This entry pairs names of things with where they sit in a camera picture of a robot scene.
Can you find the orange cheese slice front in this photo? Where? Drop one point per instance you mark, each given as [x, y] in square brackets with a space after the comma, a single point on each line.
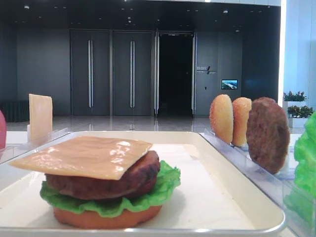
[86, 156]

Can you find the orange cheese slice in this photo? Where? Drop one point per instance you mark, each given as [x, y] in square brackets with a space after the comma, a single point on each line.
[40, 108]
[86, 156]

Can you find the green lettuce on tray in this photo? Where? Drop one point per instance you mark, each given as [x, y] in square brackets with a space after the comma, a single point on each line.
[167, 180]

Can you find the upright brown meat patty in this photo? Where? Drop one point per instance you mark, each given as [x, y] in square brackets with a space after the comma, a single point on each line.
[268, 134]

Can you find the orange cheese slice back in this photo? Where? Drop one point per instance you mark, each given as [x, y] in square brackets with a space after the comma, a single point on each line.
[40, 108]

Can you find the upright green lettuce leaf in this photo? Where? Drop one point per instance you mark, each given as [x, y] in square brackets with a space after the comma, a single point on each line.
[305, 155]

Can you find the red tomato slice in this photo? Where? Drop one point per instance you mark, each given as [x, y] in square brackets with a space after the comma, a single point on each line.
[3, 131]

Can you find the brown patty on tray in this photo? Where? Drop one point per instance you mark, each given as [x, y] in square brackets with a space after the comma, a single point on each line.
[138, 180]

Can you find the upright bun slice back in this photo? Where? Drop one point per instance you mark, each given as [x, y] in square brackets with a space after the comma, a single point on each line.
[221, 117]

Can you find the upright bun slice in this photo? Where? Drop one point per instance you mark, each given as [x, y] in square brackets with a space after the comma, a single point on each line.
[241, 108]
[221, 117]

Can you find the dark double door middle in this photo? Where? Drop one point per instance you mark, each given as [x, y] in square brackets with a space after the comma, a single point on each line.
[132, 73]

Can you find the dark double door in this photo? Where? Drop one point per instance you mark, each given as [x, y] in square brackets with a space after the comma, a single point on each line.
[132, 73]
[90, 64]

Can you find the upright bun slice front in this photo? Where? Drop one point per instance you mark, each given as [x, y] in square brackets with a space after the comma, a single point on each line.
[241, 108]

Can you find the cream metal tray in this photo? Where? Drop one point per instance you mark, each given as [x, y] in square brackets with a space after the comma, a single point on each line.
[214, 198]

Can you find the dark double door left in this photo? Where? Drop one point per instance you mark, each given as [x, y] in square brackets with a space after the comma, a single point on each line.
[90, 64]

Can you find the bottom bun on tray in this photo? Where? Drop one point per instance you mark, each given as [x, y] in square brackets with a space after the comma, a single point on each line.
[92, 220]

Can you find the planter with red flowers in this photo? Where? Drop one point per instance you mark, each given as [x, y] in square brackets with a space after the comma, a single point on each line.
[295, 105]

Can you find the wall monitor screen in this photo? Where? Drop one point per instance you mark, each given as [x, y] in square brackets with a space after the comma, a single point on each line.
[229, 84]

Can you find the clear front stop rail left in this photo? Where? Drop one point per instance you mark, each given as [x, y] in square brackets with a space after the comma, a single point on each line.
[14, 150]

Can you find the clear stop rail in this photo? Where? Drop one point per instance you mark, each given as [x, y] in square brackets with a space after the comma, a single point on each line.
[14, 150]
[299, 206]

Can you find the clear front stop rail right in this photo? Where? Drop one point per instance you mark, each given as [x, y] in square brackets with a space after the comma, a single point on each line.
[299, 206]

